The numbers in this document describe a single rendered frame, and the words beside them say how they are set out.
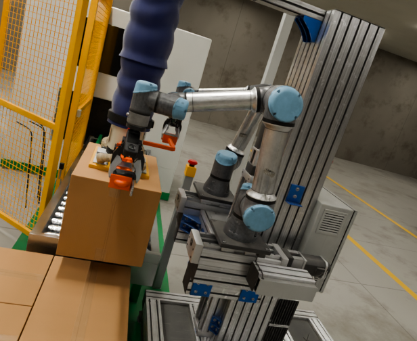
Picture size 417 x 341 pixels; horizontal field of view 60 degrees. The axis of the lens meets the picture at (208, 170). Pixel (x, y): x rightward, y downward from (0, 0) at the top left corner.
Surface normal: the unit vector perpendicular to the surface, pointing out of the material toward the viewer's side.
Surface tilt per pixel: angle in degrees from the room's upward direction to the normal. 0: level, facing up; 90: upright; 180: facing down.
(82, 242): 90
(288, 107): 82
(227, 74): 90
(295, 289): 90
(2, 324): 0
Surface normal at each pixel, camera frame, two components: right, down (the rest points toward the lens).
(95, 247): 0.18, 0.31
